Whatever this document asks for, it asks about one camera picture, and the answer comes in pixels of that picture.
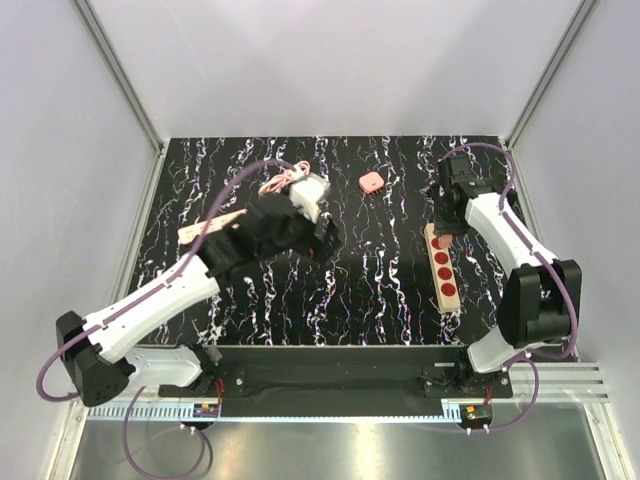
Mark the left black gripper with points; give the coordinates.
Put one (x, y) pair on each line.
(325, 248)

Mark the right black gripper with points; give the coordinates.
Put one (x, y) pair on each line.
(440, 226)

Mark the pink plug adapter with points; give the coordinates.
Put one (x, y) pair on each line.
(445, 241)

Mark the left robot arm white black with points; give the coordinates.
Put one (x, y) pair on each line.
(104, 358)

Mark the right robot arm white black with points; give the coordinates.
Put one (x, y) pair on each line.
(539, 307)

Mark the wooden red socket power strip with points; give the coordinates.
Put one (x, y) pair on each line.
(446, 290)

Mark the pink square charger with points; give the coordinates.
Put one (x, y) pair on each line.
(371, 183)

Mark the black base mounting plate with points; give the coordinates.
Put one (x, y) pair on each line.
(438, 372)

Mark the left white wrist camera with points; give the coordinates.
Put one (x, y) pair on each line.
(307, 194)

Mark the grey slotted cable duct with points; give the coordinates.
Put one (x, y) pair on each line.
(156, 411)

